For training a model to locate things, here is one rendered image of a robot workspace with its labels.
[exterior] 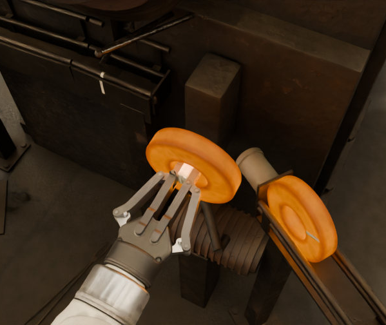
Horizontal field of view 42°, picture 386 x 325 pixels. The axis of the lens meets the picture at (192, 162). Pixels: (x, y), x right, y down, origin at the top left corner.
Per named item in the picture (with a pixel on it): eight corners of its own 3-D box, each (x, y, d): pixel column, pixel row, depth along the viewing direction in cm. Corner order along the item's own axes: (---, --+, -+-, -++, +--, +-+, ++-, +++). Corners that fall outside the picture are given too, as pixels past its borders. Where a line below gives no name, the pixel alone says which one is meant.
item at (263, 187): (285, 200, 100) (292, 168, 92) (287, 202, 100) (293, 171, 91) (254, 216, 99) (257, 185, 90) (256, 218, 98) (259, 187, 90)
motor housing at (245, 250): (189, 260, 158) (187, 175, 112) (253, 292, 153) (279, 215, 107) (169, 296, 152) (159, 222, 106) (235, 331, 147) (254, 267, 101)
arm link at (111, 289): (136, 337, 70) (156, 298, 73) (127, 324, 62) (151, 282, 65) (81, 306, 72) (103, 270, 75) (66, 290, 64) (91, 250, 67)
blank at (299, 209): (291, 231, 98) (277, 239, 98) (273, 164, 92) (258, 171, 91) (345, 269, 85) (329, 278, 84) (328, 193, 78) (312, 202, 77)
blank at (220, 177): (147, 114, 76) (136, 130, 75) (240, 148, 71) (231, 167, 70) (163, 167, 89) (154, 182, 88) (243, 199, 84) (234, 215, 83)
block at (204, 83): (205, 120, 117) (207, 46, 97) (236, 133, 115) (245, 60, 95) (183, 154, 112) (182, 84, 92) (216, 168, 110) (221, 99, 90)
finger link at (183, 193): (147, 238, 70) (155, 242, 70) (186, 175, 75) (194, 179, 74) (149, 247, 74) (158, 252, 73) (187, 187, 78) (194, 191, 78)
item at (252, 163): (260, 160, 103) (261, 142, 98) (284, 193, 98) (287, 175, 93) (234, 172, 101) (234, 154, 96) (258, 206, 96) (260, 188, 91)
